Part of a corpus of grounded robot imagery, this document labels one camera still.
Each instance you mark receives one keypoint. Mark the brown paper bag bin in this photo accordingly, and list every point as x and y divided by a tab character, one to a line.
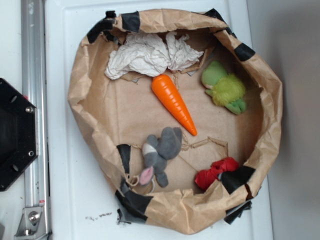
116	116

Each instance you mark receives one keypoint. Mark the gray plush bunny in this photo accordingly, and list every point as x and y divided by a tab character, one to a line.
156	154

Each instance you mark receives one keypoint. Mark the orange plastic carrot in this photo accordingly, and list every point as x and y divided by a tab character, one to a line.
168	94

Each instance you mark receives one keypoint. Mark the crumpled white paper towel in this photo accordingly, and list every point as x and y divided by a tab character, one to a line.
148	54

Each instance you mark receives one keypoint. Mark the red crumpled cloth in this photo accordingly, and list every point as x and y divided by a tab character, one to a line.
206	177

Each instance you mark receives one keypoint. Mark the green fuzzy plush toy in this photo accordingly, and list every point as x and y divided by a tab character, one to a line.
225	89

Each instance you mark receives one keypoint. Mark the aluminum rail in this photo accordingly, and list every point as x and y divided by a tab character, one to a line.
34	86

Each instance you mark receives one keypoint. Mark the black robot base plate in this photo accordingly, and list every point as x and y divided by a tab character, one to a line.
18	137

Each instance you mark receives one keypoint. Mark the metal corner bracket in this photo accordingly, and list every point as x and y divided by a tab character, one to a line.
33	224

